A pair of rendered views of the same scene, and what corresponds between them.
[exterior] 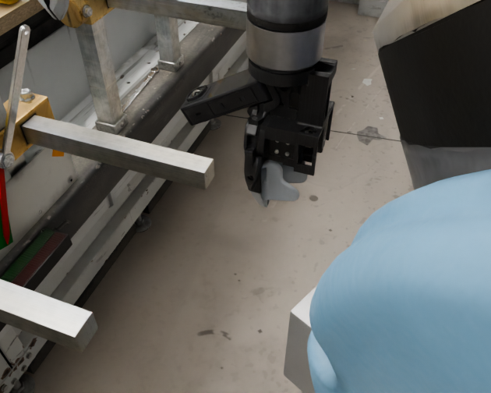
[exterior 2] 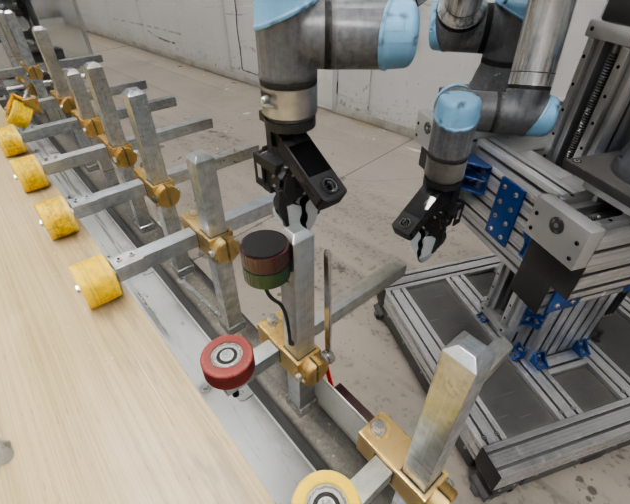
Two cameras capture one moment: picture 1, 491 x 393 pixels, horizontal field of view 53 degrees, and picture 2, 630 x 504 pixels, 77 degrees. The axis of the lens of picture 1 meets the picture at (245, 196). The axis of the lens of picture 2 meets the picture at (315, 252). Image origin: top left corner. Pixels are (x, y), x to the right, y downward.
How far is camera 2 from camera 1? 0.78 m
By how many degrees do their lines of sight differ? 45
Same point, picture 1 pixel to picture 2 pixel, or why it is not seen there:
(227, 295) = not seen: hidden behind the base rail
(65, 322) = (502, 348)
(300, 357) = (587, 251)
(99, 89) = (233, 300)
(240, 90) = (435, 202)
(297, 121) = (450, 202)
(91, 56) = (228, 278)
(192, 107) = (415, 228)
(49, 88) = not seen: hidden behind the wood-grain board
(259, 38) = (458, 169)
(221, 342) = not seen: hidden behind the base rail
